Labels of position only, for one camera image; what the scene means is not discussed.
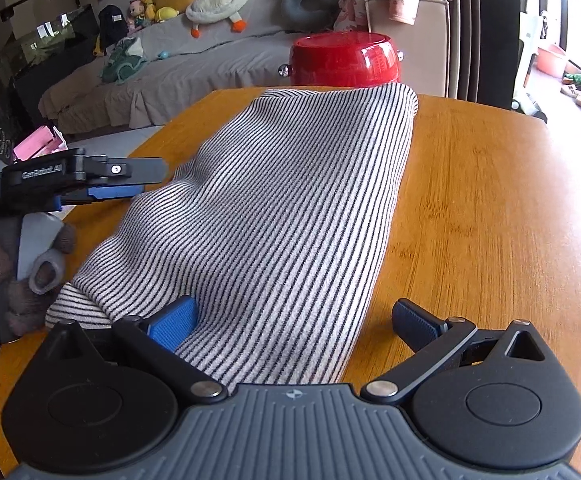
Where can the green toy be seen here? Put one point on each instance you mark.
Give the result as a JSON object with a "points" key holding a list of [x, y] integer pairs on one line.
{"points": [[579, 84]]}

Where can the black glass fish tank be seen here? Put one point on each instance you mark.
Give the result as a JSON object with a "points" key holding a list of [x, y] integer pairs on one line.
{"points": [[45, 50]]}

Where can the brown curtain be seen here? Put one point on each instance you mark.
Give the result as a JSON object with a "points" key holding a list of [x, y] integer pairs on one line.
{"points": [[475, 35]]}

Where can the yellow doll plush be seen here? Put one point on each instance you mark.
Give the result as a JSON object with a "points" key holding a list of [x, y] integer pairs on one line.
{"points": [[148, 6]]}

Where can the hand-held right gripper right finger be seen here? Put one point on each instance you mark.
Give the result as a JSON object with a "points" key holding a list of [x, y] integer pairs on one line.
{"points": [[415, 330]]}

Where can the person's left hand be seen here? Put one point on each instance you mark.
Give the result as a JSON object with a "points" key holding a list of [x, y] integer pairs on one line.
{"points": [[25, 310]]}

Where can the grey striped sweater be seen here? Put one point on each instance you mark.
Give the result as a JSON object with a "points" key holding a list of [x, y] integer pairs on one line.
{"points": [[280, 210]]}

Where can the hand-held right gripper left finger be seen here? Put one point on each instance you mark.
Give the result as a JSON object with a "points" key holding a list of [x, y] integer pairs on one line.
{"points": [[175, 325]]}

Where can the pink plastic basin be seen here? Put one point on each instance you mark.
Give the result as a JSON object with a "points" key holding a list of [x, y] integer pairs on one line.
{"points": [[550, 62]]}

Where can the white floor washer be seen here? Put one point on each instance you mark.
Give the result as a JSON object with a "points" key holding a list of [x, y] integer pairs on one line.
{"points": [[527, 60]]}

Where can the grey covered sofa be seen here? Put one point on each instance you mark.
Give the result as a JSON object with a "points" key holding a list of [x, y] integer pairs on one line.
{"points": [[195, 70]]}

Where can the beige children's shoes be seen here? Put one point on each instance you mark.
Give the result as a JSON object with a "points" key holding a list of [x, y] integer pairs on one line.
{"points": [[575, 96]]}

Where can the grey marble coffee table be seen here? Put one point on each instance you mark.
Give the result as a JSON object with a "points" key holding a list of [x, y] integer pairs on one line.
{"points": [[120, 140]]}

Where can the pink toy box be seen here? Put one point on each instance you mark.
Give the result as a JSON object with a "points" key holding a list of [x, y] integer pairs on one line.
{"points": [[40, 142]]}

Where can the green dinosaur plush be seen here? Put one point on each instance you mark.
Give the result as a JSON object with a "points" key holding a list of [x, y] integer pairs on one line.
{"points": [[120, 62]]}

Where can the red plastic stool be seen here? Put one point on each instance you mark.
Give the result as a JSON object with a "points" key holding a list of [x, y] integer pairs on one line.
{"points": [[340, 60]]}

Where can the black backpack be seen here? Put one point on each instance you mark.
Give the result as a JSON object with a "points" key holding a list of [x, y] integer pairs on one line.
{"points": [[113, 27]]}

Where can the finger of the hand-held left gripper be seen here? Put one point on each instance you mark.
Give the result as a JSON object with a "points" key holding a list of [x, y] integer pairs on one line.
{"points": [[115, 192], [140, 169]]}

